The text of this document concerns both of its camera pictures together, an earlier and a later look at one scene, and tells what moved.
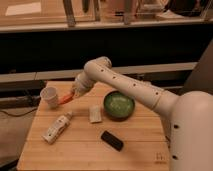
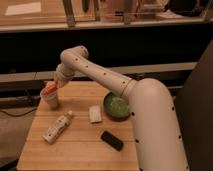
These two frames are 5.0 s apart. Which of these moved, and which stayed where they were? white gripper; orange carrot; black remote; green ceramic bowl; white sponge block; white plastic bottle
Moved: white gripper; orange carrot
Stayed: green ceramic bowl; white plastic bottle; white sponge block; black remote
